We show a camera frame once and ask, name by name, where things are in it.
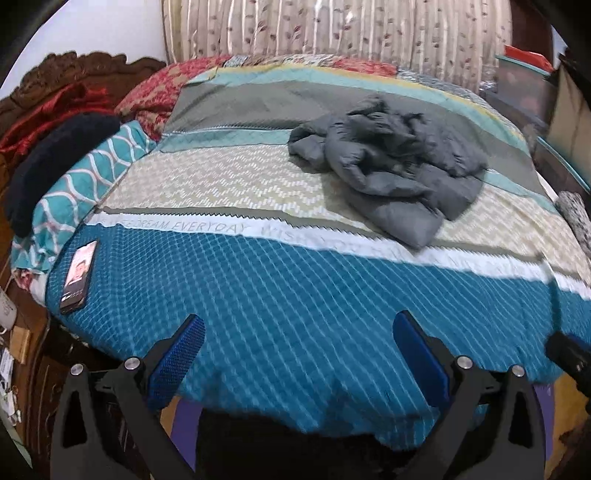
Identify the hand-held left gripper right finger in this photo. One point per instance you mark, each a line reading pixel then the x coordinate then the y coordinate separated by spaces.
pixel 421 347

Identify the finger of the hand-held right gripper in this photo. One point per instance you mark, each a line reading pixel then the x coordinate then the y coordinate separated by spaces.
pixel 569 354

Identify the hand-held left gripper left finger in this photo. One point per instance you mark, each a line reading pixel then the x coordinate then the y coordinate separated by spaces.
pixel 181 347

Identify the grey puffer jacket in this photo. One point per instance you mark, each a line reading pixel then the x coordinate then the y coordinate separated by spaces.
pixel 387 162

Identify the black smartphone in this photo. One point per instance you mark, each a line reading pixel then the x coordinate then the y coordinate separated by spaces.
pixel 79 276

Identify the striped teal bed blanket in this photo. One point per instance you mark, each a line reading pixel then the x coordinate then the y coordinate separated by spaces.
pixel 304 277

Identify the grey speckled cloth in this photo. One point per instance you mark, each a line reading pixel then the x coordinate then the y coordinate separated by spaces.
pixel 575 217

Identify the teal wave-pattern pillow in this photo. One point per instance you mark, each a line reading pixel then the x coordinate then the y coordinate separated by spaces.
pixel 74 194

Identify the black cloth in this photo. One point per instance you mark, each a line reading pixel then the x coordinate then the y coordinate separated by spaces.
pixel 51 161

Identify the red patterned pillow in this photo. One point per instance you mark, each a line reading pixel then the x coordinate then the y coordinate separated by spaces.
pixel 157 94

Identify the red cloth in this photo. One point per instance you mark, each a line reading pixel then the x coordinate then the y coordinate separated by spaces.
pixel 51 120

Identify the clear storage box teal lid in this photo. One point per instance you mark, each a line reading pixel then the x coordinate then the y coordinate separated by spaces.
pixel 524 83

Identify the carved wooden headboard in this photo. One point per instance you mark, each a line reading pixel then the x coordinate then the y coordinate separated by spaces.
pixel 41 83

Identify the patchwork quilt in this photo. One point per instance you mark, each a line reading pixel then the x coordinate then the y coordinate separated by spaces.
pixel 323 63

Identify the beige leaf-print curtain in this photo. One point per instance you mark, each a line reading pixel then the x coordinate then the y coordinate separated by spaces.
pixel 337 32

